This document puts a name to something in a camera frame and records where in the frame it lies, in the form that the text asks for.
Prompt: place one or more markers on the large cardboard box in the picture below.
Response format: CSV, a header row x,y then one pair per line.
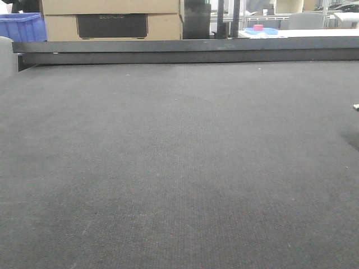
x,y
160,27

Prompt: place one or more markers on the black box behind conveyor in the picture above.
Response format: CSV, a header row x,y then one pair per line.
x,y
196,23

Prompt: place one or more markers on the upper cardboard box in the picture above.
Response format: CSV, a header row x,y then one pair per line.
x,y
71,7

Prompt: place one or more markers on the blue tray on table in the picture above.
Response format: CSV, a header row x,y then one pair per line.
x,y
264,31

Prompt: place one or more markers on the pink tape roll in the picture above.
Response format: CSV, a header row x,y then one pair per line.
x,y
258,27

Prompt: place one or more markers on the white background table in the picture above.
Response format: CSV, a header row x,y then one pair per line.
x,y
303,33

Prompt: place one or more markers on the blue plastic crate background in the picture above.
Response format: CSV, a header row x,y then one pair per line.
x,y
23,27

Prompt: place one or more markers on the black vertical post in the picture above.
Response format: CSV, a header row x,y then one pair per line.
x,y
235,18

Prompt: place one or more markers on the black conveyor side rail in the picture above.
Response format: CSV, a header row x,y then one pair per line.
x,y
240,50

